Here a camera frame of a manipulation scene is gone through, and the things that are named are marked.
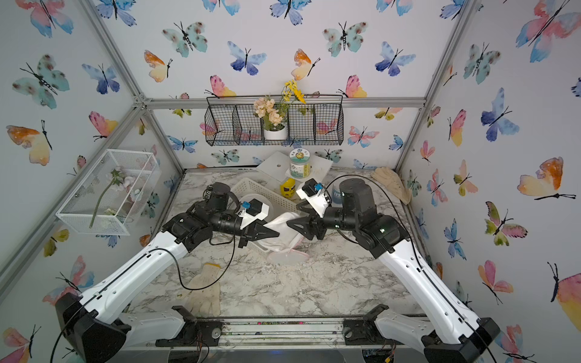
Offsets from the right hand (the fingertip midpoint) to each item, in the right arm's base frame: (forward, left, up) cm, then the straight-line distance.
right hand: (298, 211), depth 62 cm
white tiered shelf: (+36, +13, -21) cm, 44 cm away
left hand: (-3, +6, -5) cm, 8 cm away
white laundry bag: (+25, +18, -28) cm, 42 cm away
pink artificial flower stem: (+12, +60, -3) cm, 61 cm away
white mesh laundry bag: (-5, +4, -11) cm, 13 cm away
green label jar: (+25, +1, -6) cm, 26 cm away
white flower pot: (+40, +10, -5) cm, 42 cm away
